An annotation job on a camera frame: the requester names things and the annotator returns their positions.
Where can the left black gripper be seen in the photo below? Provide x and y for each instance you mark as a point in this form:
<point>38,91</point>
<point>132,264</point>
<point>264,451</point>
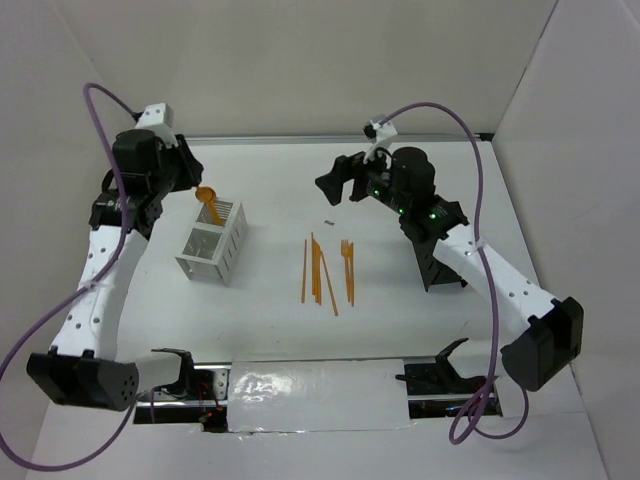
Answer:
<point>192,168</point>

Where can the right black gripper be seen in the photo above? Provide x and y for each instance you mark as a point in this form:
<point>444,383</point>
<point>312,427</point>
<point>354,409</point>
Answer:
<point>346,168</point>

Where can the orange spoon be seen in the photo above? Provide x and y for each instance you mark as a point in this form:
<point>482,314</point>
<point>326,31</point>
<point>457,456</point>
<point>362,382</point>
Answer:
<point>208,197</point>

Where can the orange fork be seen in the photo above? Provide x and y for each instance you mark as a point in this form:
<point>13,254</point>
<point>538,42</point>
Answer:
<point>351,275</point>
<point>345,252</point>

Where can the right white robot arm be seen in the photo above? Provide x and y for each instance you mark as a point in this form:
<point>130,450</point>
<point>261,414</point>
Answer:
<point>548,330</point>

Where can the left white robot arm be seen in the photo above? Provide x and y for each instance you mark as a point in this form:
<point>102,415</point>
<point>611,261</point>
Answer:
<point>80,367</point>

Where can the orange chopstick left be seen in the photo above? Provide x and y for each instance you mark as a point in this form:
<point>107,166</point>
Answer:
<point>304,272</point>

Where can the orange chopstick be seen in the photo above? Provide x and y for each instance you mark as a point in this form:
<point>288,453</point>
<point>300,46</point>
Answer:
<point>304,272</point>
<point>330,287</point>
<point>313,268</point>

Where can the orange chopstick middle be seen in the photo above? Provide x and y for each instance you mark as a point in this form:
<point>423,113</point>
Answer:
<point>313,268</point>

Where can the white utensil container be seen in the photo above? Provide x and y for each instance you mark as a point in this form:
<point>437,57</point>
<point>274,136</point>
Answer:
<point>211,251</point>

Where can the orange chopstick right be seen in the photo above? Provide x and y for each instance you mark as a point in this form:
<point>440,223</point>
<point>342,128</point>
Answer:
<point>330,287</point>

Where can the black utensil container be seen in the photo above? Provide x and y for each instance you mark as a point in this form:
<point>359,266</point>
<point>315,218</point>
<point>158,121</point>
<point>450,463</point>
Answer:
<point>432,271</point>

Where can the white tape sheet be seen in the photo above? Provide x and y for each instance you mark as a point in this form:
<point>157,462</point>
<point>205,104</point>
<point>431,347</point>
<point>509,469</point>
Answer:
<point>324,396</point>

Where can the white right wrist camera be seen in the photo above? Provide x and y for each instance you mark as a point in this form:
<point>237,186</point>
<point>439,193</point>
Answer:
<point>381,133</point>

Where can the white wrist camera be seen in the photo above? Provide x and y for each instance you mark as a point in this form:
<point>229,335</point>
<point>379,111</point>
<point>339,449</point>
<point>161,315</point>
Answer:
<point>158,118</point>
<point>381,133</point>

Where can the aluminium rail at back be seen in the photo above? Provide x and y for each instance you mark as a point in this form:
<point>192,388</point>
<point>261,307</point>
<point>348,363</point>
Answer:
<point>317,139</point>

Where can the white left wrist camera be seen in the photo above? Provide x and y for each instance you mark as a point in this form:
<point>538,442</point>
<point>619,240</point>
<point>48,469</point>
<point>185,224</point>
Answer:
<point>158,118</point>

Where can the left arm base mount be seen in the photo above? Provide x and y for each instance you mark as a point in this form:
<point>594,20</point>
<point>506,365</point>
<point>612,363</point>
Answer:
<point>203,405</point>

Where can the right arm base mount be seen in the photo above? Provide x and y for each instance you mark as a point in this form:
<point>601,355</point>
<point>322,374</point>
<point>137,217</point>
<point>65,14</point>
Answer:
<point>435,389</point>

